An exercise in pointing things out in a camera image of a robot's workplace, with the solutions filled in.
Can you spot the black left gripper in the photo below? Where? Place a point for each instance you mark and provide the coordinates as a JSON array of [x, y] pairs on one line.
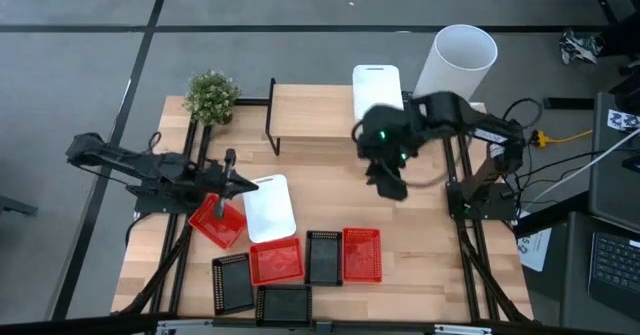
[[217, 185]]

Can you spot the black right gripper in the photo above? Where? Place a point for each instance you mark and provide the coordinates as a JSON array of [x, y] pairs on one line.
[[390, 135]]

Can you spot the white plastic basket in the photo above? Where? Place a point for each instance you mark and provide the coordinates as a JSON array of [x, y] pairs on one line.
[[377, 87], [270, 215]]

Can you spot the red plastic basket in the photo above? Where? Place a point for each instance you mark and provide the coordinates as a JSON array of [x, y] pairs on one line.
[[362, 255], [212, 227], [276, 261]]

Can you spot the black plastic basket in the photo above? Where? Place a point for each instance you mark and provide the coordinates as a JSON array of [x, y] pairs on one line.
[[233, 284], [324, 259], [284, 305]]

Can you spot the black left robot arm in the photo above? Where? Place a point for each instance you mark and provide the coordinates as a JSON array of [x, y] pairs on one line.
[[145, 167]]

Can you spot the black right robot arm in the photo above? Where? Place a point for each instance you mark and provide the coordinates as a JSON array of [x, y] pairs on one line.
[[450, 110]]

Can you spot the small green potted plant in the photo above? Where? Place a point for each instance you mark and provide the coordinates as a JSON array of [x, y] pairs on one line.
[[212, 97]]

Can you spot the white cylindrical lamp shade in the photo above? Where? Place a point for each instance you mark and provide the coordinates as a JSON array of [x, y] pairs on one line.
[[457, 60]]

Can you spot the silver aluminium profile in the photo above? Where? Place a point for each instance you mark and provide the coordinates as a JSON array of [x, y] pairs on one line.
[[190, 327]]

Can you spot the white paper sheet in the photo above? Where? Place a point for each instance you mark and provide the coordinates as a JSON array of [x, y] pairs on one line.
[[535, 250]]

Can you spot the black slanted desk beam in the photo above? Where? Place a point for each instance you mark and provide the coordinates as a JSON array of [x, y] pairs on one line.
[[550, 216]]

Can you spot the black floor bar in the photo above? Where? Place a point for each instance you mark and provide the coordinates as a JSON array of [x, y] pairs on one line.
[[570, 103]]

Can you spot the black side table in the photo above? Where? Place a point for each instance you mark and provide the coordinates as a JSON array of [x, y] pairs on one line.
[[575, 275]]

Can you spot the grey chair foot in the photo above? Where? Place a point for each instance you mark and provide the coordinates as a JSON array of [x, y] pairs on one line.
[[15, 206]]

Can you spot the person's shoe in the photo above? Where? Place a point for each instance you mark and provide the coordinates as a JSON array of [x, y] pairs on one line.
[[580, 46]]

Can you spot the white sticker with black print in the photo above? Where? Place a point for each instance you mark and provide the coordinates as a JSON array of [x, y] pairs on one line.
[[622, 120]]

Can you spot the black laptop keyboard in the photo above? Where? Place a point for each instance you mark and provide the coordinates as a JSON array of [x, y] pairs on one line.
[[617, 265]]

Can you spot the person's leg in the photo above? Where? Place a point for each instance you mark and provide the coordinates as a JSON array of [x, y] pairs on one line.
[[620, 37]]

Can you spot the black aluminium crossbar rail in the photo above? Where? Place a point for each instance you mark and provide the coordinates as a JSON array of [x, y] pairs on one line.
[[250, 101]]

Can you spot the wooden shelf with black frame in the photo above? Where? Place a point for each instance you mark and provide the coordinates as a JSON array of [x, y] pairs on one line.
[[310, 110]]

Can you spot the black aluminium frame rails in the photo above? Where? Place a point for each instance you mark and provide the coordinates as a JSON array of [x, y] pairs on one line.
[[470, 285], [176, 290]]

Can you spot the black camera stand bar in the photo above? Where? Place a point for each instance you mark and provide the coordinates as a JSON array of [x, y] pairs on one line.
[[75, 325]]

